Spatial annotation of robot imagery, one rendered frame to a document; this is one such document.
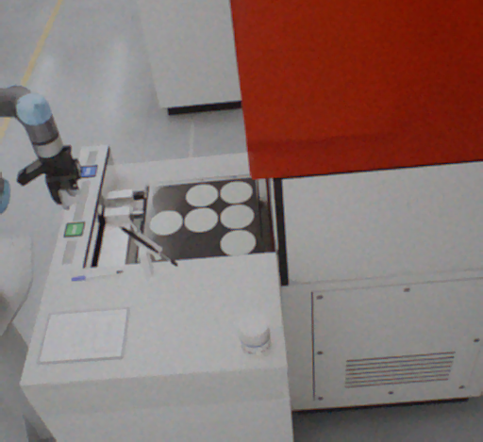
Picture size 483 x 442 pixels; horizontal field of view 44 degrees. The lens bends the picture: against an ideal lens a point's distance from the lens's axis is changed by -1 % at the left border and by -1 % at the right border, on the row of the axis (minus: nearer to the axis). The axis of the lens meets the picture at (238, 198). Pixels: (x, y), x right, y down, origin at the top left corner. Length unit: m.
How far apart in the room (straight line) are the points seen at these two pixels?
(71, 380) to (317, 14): 0.97
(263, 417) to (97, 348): 0.45
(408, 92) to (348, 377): 1.15
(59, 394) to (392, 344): 1.05
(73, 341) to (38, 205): 2.00
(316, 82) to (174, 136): 2.46
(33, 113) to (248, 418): 0.92
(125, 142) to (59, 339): 2.30
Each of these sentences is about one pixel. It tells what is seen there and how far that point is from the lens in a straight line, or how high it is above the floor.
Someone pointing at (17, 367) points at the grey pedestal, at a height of 0.48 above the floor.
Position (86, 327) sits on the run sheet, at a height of 0.97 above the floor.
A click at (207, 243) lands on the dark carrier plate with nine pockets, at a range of 1.74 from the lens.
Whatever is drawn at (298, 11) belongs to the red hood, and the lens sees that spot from 1.20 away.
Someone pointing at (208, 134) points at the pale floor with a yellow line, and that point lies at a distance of 3.65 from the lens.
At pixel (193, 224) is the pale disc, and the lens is 1.80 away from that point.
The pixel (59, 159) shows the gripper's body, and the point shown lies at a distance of 1.61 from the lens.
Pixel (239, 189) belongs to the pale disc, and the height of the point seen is 0.90.
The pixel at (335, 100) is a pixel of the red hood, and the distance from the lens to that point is 1.31.
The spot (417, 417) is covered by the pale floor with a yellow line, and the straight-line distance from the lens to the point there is 2.46.
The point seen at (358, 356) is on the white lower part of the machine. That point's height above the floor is 0.42.
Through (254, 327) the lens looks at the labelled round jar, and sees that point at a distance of 1.35.
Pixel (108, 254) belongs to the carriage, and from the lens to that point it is 1.82.
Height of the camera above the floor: 2.17
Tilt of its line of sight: 43 degrees down
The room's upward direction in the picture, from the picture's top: 8 degrees counter-clockwise
